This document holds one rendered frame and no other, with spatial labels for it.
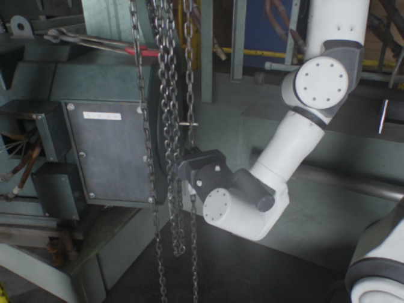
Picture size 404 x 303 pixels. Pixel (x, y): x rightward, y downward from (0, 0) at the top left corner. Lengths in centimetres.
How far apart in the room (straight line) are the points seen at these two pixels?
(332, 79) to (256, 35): 330
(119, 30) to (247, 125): 69
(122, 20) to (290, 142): 104
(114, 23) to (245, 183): 105
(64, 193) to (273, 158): 59
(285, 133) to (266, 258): 92
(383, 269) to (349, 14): 40
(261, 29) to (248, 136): 270
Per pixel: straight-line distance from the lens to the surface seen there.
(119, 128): 79
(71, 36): 98
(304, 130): 53
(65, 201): 92
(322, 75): 50
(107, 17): 146
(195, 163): 66
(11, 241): 118
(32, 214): 109
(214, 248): 140
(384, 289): 60
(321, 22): 56
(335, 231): 129
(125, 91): 77
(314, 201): 122
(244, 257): 138
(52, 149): 81
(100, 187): 92
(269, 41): 375
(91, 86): 81
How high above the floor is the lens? 103
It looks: 30 degrees down
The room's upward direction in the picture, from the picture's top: straight up
